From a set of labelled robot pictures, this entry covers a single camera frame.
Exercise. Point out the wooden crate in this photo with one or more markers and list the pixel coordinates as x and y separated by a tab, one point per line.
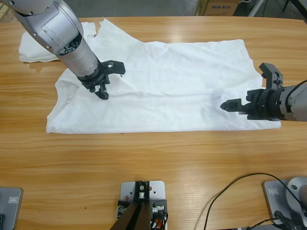
4	16

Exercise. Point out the dark camera post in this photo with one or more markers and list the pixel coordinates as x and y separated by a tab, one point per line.
136	215

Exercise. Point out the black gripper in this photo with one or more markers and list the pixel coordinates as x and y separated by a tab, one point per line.
266	105
94	79

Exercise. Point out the cardboard box with AUX print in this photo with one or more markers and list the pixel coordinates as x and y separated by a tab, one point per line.
220	9

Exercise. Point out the white metal frame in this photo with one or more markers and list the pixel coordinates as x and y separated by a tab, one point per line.
256	8

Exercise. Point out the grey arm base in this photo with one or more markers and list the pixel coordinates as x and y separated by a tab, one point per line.
271	202
12	210

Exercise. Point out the black metal frame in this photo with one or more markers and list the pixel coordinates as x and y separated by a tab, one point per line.
302	7

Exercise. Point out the black bracket with connectors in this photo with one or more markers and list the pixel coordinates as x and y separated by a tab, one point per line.
158	204

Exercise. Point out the white Unitree print t-shirt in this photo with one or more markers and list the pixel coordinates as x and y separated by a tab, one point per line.
168	91

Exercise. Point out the white mount block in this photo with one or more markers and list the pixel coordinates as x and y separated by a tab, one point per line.
127	189

